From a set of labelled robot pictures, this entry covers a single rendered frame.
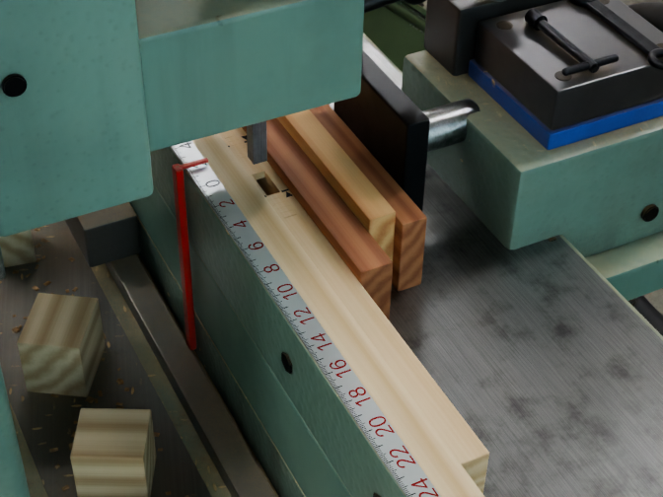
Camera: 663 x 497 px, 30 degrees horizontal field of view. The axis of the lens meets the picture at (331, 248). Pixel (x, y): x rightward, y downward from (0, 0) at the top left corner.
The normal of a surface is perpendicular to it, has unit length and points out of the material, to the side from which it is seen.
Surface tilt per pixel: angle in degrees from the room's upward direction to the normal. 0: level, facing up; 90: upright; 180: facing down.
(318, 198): 0
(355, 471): 90
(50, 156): 90
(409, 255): 90
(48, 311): 0
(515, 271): 0
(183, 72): 90
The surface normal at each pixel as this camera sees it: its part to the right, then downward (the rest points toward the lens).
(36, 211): 0.45, 0.59
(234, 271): -0.89, 0.28
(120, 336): 0.02, -0.76
